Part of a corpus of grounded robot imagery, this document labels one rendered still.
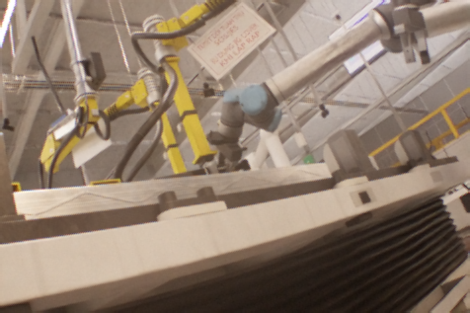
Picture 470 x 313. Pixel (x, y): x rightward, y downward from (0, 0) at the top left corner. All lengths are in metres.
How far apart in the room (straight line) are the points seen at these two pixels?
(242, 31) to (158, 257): 1.43
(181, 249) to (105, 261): 0.11
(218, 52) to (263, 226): 1.24
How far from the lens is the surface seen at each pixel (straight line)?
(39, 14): 3.67
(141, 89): 2.51
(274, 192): 0.80
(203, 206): 0.63
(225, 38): 1.86
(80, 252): 0.51
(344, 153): 1.15
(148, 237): 0.56
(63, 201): 0.77
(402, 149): 1.59
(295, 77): 1.34
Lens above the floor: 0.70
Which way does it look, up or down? 19 degrees up
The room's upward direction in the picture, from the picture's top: 23 degrees counter-clockwise
